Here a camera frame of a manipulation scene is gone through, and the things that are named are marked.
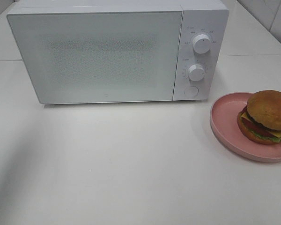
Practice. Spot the round white door button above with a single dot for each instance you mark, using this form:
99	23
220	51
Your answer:
191	92

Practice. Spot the white microwave knob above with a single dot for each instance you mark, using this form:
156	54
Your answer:
201	43
196	72

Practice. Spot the pink round plate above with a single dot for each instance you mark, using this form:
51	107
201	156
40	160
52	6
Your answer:
223	121

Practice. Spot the burger with lettuce and cheese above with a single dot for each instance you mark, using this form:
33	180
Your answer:
260	119

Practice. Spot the white microwave door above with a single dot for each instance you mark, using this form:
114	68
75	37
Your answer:
89	58

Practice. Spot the white microwave oven body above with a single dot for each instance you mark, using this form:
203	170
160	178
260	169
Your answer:
198	17

